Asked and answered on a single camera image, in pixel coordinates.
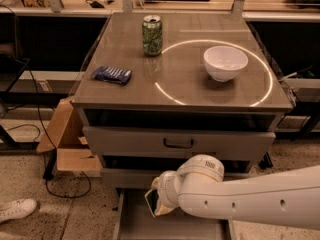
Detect bottom grey drawer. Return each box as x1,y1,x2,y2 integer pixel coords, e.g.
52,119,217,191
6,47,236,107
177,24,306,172
112,189,236,240

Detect grey drawer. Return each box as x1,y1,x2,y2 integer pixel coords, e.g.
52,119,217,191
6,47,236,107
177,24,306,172
83,126,275,161
99,167,254,190
112,189,236,240

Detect white bowl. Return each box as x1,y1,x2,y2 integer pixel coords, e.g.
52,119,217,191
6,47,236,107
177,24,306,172
203,45,248,82

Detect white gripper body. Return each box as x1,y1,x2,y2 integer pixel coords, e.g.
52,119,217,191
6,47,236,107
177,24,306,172
157,171,180,208

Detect grey drawer cabinet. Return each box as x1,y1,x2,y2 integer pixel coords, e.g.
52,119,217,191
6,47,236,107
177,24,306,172
70,11,294,240

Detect green soda can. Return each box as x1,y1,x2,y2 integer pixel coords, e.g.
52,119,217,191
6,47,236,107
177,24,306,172
142,15,162,56

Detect top grey drawer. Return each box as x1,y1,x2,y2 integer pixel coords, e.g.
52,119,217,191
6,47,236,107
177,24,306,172
83,126,275,161

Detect background workbench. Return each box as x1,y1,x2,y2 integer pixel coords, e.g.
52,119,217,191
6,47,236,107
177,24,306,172
0,0,320,22

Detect white shoe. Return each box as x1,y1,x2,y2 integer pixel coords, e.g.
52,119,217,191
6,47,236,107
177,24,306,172
0,199,37,223

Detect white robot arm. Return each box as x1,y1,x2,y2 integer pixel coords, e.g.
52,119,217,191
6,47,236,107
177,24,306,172
151,154,320,230

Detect blue snack packet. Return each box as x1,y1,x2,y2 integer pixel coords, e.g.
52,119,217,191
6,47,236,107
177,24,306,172
91,66,132,84

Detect cardboard box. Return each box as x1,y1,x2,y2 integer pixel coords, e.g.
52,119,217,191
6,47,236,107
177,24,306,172
37,97,102,180

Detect middle grey drawer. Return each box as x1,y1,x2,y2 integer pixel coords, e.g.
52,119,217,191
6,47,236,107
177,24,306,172
99,167,254,190

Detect black floor cable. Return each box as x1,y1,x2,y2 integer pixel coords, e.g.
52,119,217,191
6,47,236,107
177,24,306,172
0,3,92,200

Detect green yellow sponge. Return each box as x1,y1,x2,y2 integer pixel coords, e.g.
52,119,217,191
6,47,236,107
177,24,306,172
144,189,158,217

